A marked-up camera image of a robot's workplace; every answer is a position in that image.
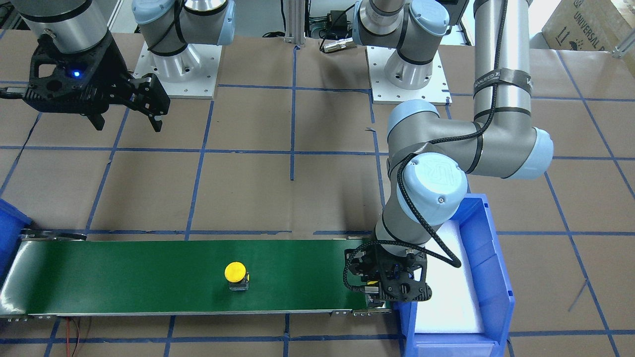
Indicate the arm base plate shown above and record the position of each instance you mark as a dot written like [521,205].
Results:
[436,90]
[198,74]

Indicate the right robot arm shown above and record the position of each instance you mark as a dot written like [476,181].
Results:
[168,26]

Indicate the green conveyor belt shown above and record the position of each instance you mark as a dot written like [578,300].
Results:
[72,276]

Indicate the blue bin beside left arm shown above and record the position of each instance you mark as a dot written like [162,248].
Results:
[493,288]

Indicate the black power adapter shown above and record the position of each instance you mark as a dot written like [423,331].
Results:
[337,20]

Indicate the aluminium frame post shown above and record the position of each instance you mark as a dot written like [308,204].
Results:
[295,16]

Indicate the blue bin beside right arm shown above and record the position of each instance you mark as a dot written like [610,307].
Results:
[12,221]

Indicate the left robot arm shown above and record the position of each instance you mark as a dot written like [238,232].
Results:
[429,159]

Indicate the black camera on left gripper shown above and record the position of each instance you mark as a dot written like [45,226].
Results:
[359,263]

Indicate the silver metal connector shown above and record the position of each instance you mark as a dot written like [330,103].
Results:
[338,45]

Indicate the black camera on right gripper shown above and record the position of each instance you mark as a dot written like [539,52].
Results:
[149,96]

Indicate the yellow push button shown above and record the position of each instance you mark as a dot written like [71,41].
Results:
[237,276]

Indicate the cardboard box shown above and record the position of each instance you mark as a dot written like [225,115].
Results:
[589,25]

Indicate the white foam pad bin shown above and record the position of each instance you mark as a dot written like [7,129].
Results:
[453,307]

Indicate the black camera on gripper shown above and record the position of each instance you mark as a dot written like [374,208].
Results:
[149,96]
[359,263]

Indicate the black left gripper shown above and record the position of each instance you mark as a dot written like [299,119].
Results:
[365,270]

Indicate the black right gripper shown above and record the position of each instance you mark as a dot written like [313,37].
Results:
[110,74]

